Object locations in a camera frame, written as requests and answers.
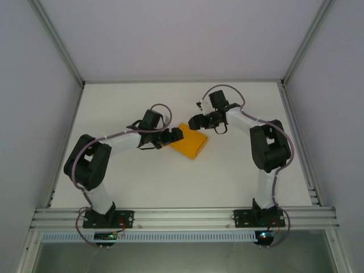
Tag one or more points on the circuit board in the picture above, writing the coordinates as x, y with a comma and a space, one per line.
106, 236
264, 235

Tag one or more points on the yellow cardboard box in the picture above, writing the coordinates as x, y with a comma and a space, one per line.
190, 145

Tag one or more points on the aluminium frame post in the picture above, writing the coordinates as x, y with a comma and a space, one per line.
57, 42
307, 42

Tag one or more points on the right circuit board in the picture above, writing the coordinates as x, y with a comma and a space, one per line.
264, 235

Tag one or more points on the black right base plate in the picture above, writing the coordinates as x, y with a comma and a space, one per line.
241, 219

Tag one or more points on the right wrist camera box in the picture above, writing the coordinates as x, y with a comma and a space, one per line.
206, 105

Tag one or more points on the aluminium mounting rail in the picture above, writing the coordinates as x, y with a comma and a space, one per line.
182, 217

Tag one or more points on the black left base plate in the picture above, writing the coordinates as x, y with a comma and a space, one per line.
125, 219

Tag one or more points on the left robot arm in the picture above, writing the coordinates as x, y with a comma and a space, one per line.
94, 162

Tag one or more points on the aluminium side rail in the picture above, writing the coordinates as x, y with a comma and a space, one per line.
295, 128
71, 136

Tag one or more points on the left circuit board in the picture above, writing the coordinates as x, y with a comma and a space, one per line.
106, 236

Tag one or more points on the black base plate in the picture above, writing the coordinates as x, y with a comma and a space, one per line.
125, 219
241, 219

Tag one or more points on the aluminium frame leg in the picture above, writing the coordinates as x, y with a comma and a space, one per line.
27, 253
337, 250

